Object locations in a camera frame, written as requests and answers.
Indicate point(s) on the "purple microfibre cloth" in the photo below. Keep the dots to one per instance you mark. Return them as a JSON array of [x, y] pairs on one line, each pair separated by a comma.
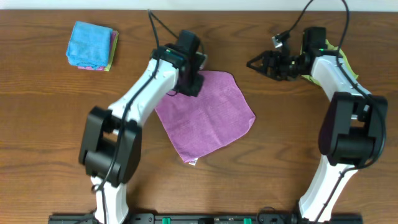
[[197, 126]]

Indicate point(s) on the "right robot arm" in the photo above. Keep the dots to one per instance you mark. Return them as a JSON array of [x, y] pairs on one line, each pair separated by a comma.
[[353, 132]]

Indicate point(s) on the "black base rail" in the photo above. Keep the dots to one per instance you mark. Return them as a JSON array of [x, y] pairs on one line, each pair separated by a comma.
[[205, 218]]

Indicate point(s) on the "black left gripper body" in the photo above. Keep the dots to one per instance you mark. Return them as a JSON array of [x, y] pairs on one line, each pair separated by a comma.
[[193, 83]]

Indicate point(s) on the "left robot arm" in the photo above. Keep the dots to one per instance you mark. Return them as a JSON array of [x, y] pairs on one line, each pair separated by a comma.
[[112, 139]]

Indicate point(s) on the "folded green cloth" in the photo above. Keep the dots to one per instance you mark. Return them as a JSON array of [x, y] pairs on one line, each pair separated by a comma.
[[113, 44]]

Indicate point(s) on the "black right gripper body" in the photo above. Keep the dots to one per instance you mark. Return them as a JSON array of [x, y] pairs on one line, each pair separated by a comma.
[[283, 66]]

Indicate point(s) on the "folded blue cloth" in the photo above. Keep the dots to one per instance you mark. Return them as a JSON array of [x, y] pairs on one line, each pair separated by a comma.
[[89, 45]]

